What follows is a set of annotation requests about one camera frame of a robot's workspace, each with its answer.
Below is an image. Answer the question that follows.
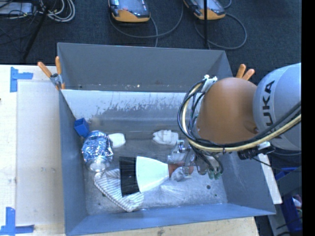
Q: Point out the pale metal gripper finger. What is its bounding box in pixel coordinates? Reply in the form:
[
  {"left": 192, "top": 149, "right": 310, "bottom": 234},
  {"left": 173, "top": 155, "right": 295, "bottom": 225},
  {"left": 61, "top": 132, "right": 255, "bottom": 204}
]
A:
[
  {"left": 167, "top": 154, "right": 183, "bottom": 165},
  {"left": 171, "top": 171, "right": 192, "bottom": 182}
]

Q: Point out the small orange-red object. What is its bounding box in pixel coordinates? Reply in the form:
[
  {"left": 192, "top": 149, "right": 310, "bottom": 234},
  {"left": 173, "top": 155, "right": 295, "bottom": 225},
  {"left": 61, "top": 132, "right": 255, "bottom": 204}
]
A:
[{"left": 168, "top": 163, "right": 194, "bottom": 176}]

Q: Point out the grey metal bin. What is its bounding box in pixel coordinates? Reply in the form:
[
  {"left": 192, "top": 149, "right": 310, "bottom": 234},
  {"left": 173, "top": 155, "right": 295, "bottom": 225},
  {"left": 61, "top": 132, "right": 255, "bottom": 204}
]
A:
[{"left": 56, "top": 42, "right": 277, "bottom": 236}]

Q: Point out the striped white cloth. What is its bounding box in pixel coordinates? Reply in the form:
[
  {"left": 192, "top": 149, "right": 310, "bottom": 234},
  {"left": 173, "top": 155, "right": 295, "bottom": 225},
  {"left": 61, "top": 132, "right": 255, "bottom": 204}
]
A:
[{"left": 94, "top": 168, "right": 145, "bottom": 213}]

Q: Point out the crumpled silver foil can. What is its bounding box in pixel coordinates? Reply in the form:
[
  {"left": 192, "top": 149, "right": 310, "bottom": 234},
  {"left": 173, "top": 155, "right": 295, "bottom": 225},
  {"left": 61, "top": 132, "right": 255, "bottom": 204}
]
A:
[{"left": 81, "top": 130, "right": 115, "bottom": 173}]

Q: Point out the blue small box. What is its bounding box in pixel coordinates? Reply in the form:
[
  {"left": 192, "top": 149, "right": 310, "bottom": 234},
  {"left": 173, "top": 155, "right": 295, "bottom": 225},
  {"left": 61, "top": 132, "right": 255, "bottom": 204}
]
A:
[{"left": 73, "top": 118, "right": 91, "bottom": 137}]

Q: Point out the white-handled black brush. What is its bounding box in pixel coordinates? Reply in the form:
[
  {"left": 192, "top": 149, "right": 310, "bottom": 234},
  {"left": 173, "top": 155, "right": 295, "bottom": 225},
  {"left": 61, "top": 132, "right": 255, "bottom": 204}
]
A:
[{"left": 119, "top": 155, "right": 171, "bottom": 198}]

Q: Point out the black cylinder on white bracket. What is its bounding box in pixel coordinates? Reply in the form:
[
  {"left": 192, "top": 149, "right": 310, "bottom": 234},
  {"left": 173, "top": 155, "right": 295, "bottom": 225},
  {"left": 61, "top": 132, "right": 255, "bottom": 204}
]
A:
[{"left": 237, "top": 141, "right": 276, "bottom": 161}]

